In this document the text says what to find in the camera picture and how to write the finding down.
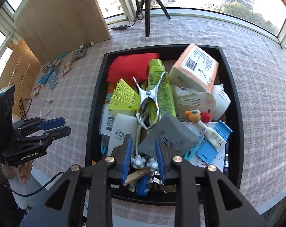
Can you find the small green white tube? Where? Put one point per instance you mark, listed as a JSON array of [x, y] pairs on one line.
[[87, 45]]

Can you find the black tripod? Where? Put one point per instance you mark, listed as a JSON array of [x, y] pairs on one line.
[[147, 4]]

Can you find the wooden clothespin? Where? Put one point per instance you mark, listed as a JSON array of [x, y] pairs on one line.
[[138, 174]]

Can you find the silver metal clamp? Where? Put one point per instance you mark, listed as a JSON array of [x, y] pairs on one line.
[[148, 97]]

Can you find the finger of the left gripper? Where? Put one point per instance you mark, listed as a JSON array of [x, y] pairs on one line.
[[47, 137], [53, 124]]

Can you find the small white cream tube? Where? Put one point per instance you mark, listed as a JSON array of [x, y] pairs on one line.
[[212, 136]]

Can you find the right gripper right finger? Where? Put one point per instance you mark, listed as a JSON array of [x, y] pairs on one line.
[[223, 204]]

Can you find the plaid pink tablecloth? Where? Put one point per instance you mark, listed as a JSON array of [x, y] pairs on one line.
[[258, 66]]

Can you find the orange tissue pack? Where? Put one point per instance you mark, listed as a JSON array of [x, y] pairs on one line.
[[195, 69]]

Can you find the grey T3 pouch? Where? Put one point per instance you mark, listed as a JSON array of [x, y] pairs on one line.
[[81, 53]]

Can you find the coffee mate sachet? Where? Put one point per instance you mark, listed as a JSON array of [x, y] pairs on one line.
[[36, 90], [67, 68]]

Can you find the pine wood back panel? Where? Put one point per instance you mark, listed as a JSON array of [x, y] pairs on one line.
[[21, 70]]

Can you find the orange toy figure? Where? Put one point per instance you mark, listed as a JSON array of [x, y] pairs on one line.
[[196, 115]]

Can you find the person left hand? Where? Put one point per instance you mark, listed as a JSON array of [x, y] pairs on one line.
[[22, 171]]

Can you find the grey packet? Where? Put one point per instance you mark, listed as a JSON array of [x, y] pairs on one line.
[[175, 135]]

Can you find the red cloth pouch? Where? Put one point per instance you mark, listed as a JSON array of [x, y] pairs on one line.
[[128, 66]]

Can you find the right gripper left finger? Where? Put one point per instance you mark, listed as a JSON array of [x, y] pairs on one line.
[[65, 200]]

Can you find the blue plastic case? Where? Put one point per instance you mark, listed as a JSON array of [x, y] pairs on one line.
[[207, 152]]

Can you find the teal clothespin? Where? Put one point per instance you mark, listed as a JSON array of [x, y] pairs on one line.
[[57, 58]]

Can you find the blue serrated sachet pack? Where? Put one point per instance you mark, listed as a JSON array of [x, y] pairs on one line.
[[49, 77]]

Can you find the black power strip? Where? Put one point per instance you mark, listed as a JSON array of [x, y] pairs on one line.
[[119, 27]]

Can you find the clear phone card pack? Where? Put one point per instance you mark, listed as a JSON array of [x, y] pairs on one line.
[[107, 120]]

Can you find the white Aqua sunscreen tube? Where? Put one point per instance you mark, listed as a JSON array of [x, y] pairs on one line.
[[123, 124]]

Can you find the white plastic bottle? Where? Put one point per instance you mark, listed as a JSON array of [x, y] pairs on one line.
[[222, 101]]

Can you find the wooden divider board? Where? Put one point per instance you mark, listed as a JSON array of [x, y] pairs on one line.
[[52, 27]]

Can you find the lime green bottle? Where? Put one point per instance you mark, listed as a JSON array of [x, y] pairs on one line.
[[165, 95]]

